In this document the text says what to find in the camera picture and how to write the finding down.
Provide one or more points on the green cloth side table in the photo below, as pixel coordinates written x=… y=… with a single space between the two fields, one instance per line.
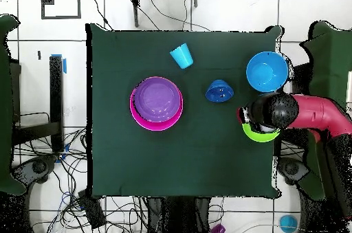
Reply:
x=5 y=106
x=330 y=65

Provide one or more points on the lime green bowl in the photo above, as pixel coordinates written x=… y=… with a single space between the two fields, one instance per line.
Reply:
x=258 y=137

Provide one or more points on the light blue bowl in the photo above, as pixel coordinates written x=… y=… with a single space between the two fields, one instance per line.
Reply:
x=266 y=72

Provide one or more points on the light blue cup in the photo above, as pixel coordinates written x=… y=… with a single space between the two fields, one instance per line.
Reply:
x=182 y=57
x=288 y=223

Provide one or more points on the purple cup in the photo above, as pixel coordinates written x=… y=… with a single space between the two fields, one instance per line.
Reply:
x=218 y=229

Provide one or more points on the black grey floor device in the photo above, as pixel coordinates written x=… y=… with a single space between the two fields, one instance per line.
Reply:
x=38 y=167
x=291 y=168

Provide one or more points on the pink bowl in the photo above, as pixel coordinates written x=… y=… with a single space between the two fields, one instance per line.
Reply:
x=156 y=126

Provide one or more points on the purple bowl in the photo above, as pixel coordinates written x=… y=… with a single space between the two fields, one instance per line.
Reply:
x=156 y=98

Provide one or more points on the dark green table cloth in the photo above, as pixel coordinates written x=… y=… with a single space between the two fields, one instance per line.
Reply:
x=192 y=147

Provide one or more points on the small dark blue bowl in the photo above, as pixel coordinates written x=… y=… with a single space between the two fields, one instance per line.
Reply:
x=220 y=91

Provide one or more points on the black metal frame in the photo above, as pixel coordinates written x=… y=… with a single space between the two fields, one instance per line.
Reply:
x=56 y=106

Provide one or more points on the black tripod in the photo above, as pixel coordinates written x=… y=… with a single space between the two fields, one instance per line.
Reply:
x=136 y=2

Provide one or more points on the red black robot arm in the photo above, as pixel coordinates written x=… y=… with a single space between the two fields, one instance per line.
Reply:
x=316 y=112

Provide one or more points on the black power strip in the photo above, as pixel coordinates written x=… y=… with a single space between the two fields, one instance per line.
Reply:
x=92 y=211

